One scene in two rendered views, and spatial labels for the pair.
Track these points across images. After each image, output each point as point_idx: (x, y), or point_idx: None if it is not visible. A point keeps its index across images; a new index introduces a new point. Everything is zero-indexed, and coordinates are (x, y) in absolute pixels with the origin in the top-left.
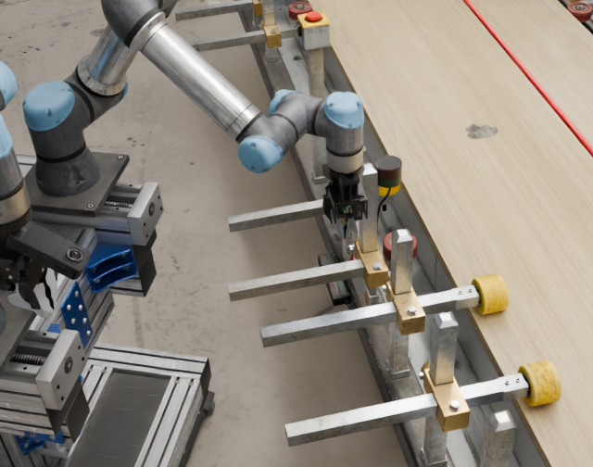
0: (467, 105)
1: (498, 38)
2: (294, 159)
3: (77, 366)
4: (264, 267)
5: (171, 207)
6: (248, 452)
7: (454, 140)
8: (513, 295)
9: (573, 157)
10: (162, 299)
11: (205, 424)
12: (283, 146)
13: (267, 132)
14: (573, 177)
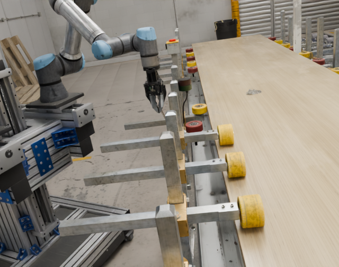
0: (250, 86)
1: None
2: None
3: (16, 158)
4: None
5: (145, 163)
6: (142, 259)
7: (239, 95)
8: (242, 140)
9: (296, 98)
10: (128, 195)
11: (126, 245)
12: (112, 46)
13: (104, 39)
14: (294, 103)
